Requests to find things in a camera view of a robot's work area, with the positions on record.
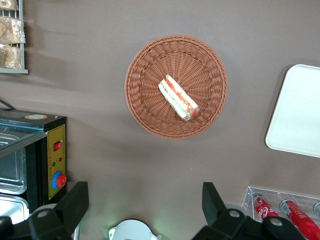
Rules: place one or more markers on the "clear acrylic bottle rack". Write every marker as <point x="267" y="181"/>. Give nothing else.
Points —
<point x="247" y="197"/>

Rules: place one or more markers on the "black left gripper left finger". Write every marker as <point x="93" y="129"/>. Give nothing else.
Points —
<point x="72" y="200"/>

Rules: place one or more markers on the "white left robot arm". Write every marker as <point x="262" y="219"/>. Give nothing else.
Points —
<point x="132" y="230"/>

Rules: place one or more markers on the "red cola can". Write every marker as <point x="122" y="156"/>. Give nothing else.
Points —
<point x="300" y="217"/>

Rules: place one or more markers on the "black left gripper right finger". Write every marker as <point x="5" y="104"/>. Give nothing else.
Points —
<point x="212" y="202"/>

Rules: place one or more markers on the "clear bag of crackers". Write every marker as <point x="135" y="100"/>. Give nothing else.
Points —
<point x="7" y="4"/>
<point x="10" y="56"/>
<point x="11" y="30"/>

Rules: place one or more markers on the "cream plastic serving tray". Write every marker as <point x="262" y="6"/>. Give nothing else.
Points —
<point x="297" y="112"/>

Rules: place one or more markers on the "steel warmer pan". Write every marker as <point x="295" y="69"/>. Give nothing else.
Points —
<point x="10" y="210"/>
<point x="12" y="175"/>

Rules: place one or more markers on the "round brown wicker basket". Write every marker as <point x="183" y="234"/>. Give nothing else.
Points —
<point x="150" y="62"/>

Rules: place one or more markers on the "triangle sandwich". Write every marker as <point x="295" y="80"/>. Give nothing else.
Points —
<point x="175" y="96"/>

